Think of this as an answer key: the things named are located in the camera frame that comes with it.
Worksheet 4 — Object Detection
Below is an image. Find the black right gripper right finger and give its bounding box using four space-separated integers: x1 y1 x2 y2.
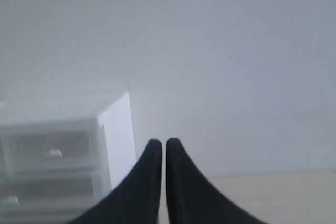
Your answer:
166 138 263 223

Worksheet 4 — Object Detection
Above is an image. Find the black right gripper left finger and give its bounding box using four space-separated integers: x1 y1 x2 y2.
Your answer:
70 139 162 224

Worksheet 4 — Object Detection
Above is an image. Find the white plastic drawer cabinet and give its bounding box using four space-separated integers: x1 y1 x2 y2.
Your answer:
1 93 137 223

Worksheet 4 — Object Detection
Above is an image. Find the clear middle wide drawer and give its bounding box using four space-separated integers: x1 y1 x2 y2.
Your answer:
1 170 104 209

